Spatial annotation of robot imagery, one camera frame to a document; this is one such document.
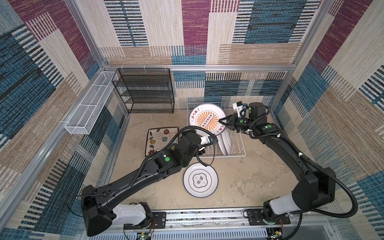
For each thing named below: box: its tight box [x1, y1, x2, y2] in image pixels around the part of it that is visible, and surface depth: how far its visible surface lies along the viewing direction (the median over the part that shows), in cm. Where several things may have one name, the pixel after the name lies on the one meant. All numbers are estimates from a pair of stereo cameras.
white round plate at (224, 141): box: [216, 127, 232, 156], surface depth 86 cm
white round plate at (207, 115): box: [188, 103, 226, 136], surface depth 80 cm
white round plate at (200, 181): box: [183, 162, 219, 199], surface depth 87 cm
